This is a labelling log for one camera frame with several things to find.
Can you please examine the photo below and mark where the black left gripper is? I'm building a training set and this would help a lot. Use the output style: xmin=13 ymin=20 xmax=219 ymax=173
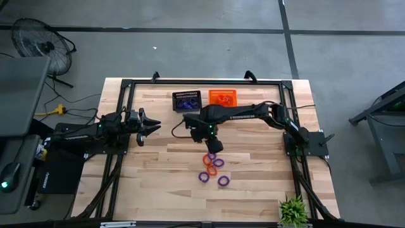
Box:
xmin=125 ymin=108 xmax=162 ymax=147

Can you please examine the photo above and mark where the grey table top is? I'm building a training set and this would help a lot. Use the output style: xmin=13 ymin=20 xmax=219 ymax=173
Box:
xmin=0 ymin=134 xmax=41 ymax=215
xmin=0 ymin=56 xmax=51 ymax=137

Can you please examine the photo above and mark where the black plastic basket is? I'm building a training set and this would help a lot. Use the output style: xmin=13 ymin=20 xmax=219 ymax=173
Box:
xmin=171 ymin=90 xmax=203 ymax=113

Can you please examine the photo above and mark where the black caster wheel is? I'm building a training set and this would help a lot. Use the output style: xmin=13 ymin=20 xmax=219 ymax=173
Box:
xmin=28 ymin=198 xmax=42 ymax=212

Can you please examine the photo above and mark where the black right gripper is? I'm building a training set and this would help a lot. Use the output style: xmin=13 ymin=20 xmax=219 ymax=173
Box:
xmin=184 ymin=105 xmax=224 ymax=155

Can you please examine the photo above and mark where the black floor cable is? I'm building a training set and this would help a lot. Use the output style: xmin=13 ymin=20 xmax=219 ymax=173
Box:
xmin=44 ymin=80 xmax=104 ymax=127

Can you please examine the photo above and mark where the black computer mouse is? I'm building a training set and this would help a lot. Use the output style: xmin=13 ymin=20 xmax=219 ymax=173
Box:
xmin=0 ymin=161 xmax=22 ymax=193

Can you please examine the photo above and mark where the black floor fan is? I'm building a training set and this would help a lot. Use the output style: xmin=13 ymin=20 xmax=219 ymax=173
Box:
xmin=11 ymin=18 xmax=77 ymax=89

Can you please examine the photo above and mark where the black metal workstation frame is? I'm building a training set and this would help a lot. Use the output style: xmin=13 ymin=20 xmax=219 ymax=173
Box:
xmin=349 ymin=80 xmax=405 ymax=185

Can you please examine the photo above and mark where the silver metal bracket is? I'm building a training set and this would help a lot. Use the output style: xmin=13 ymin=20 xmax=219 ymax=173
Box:
xmin=99 ymin=221 xmax=137 ymax=228

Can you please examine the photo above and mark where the green plant in white pot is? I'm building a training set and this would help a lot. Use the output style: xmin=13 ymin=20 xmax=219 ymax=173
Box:
xmin=278 ymin=195 xmax=310 ymax=228

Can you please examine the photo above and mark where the orange plastic basket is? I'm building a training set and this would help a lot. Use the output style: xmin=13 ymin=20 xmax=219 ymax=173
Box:
xmin=208 ymin=89 xmax=238 ymax=108

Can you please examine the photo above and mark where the black clamp lever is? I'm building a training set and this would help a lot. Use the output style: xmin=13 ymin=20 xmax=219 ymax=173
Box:
xmin=318 ymin=133 xmax=335 ymax=147

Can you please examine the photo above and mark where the yellow power plug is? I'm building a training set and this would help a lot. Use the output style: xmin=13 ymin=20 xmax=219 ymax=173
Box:
xmin=34 ymin=103 xmax=67 ymax=117

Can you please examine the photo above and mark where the black printed box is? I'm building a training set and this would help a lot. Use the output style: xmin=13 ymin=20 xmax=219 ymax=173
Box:
xmin=37 ymin=148 xmax=87 ymax=195

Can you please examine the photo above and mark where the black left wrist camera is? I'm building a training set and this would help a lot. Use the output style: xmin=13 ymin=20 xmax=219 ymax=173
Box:
xmin=126 ymin=109 xmax=139 ymax=125

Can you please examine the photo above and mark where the black right camera cable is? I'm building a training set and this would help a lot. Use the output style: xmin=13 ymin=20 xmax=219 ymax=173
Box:
xmin=171 ymin=118 xmax=194 ymax=139

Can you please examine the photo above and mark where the black metal table frame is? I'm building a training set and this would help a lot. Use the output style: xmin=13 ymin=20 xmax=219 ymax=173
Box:
xmin=72 ymin=78 xmax=341 ymax=222

